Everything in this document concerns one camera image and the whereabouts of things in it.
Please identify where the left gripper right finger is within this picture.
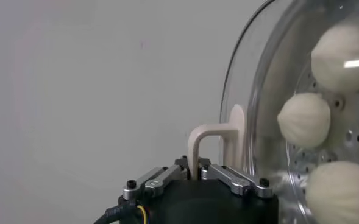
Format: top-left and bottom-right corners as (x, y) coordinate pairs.
(198, 156), (274, 199)

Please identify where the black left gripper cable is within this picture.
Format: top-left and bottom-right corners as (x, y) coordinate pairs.
(93, 203), (137, 224)

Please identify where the round glass pot lid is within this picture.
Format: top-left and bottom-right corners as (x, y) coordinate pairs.
(187, 0), (359, 224)

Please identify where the white steamed baozi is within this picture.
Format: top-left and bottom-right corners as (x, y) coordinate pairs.
(310, 18), (359, 94)
(277, 92), (332, 149)
(305, 160), (359, 224)

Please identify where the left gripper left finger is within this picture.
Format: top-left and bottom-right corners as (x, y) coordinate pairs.
(121, 156), (189, 201)

